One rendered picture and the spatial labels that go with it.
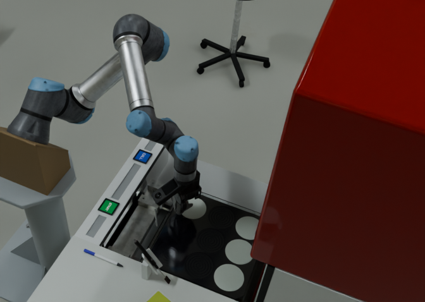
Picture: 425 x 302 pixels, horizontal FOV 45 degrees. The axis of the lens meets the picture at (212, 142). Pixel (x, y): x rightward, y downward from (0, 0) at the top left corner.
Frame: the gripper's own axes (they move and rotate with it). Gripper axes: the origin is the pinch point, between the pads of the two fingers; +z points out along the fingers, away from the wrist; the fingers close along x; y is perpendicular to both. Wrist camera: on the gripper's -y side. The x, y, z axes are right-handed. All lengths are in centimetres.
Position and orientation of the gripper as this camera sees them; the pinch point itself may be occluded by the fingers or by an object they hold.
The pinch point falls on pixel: (176, 212)
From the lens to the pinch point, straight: 187.2
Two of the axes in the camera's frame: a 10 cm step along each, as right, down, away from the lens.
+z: -0.9, 6.9, 7.2
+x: -5.3, -6.5, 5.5
